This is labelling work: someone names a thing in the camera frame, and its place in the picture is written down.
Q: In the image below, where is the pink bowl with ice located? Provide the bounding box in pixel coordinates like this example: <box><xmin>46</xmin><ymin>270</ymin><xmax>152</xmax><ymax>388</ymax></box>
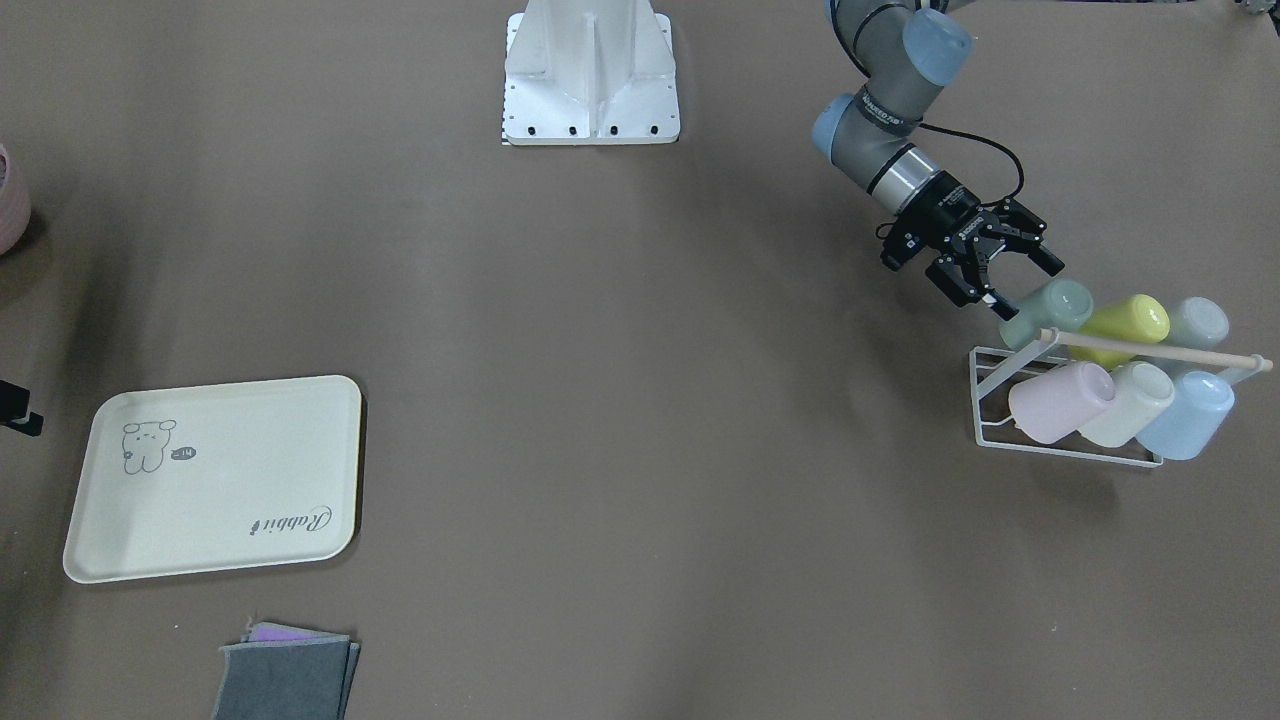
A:
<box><xmin>1</xmin><ymin>143</ymin><xmax>32</xmax><ymax>255</ymax></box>

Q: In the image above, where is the white wire cup rack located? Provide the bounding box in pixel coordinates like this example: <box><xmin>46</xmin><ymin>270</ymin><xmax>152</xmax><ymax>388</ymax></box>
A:
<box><xmin>966</xmin><ymin>328</ymin><xmax>1276</xmax><ymax>468</ymax></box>

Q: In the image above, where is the grey cup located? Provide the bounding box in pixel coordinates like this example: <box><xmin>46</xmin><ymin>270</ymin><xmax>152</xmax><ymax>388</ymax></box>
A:
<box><xmin>1160</xmin><ymin>296</ymin><xmax>1231</xmax><ymax>351</ymax></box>

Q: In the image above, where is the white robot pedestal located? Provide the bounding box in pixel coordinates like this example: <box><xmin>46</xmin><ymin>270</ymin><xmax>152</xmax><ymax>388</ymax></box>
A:
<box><xmin>500</xmin><ymin>1</ymin><xmax>682</xmax><ymax>146</ymax></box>

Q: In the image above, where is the green cup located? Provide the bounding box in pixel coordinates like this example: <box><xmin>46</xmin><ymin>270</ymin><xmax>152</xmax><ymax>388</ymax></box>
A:
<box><xmin>998</xmin><ymin>277</ymin><xmax>1094</xmax><ymax>351</ymax></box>

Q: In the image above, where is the grey folded cloth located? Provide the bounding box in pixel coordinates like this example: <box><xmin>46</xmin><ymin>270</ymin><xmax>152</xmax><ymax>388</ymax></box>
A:
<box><xmin>211</xmin><ymin>621</ymin><xmax>361</xmax><ymax>719</ymax></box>

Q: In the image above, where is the yellow cup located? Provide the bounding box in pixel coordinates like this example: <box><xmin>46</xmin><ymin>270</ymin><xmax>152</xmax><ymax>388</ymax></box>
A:
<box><xmin>1069</xmin><ymin>293</ymin><xmax>1171</xmax><ymax>372</ymax></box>

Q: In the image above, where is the light blue cup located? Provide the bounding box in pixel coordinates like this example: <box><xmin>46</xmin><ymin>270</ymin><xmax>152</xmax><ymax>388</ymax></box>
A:
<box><xmin>1135</xmin><ymin>370</ymin><xmax>1236</xmax><ymax>461</ymax></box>

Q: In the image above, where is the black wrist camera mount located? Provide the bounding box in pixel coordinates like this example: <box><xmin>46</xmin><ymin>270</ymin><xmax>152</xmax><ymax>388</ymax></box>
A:
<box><xmin>879</xmin><ymin>225</ymin><xmax>924</xmax><ymax>272</ymax></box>

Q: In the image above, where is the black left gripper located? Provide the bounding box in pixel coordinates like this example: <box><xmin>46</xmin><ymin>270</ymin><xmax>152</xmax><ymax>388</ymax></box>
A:
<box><xmin>895</xmin><ymin>172</ymin><xmax>1066</xmax><ymax>320</ymax></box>

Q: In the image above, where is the pink cup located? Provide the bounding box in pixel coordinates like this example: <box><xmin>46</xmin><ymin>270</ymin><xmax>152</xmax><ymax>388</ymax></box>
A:
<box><xmin>1007</xmin><ymin>361</ymin><xmax>1117</xmax><ymax>445</ymax></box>

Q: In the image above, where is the cream cup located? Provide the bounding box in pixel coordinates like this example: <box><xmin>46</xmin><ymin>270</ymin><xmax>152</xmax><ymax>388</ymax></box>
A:
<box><xmin>1076</xmin><ymin>361</ymin><xmax>1175</xmax><ymax>448</ymax></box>

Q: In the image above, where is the cream rabbit tray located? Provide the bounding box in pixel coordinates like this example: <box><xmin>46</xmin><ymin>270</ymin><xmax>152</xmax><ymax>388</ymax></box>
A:
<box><xmin>61</xmin><ymin>375</ymin><xmax>364</xmax><ymax>584</ymax></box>

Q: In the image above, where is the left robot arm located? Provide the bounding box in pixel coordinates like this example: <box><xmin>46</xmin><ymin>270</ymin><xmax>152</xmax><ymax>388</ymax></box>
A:
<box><xmin>812</xmin><ymin>1</ymin><xmax>1064</xmax><ymax>320</ymax></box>

